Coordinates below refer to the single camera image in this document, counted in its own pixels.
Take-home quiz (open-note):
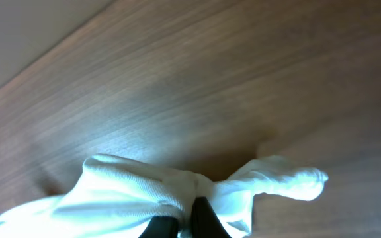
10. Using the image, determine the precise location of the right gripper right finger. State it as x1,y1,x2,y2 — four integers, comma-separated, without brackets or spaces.
190,197,230,238

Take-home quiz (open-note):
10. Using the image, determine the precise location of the white t-shirt black print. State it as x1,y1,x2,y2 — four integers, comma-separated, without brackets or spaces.
0,155,328,237

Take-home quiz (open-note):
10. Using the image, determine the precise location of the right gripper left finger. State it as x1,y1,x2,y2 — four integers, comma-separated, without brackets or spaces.
139,216,179,238

